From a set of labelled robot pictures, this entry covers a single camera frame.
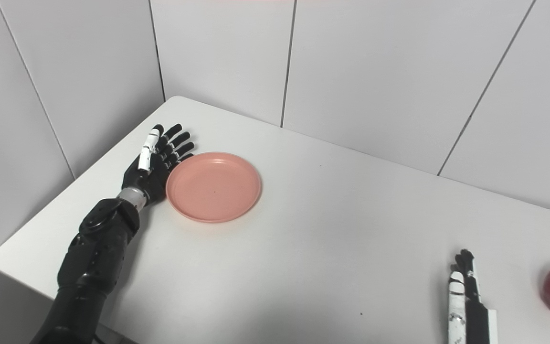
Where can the pink round plate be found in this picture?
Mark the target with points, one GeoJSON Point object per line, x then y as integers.
{"type": "Point", "coordinates": [213, 187]}

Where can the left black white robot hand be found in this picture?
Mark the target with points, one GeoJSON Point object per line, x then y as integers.
{"type": "Point", "coordinates": [155, 167]}

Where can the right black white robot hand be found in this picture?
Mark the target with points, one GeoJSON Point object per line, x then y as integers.
{"type": "Point", "coordinates": [468, 306]}

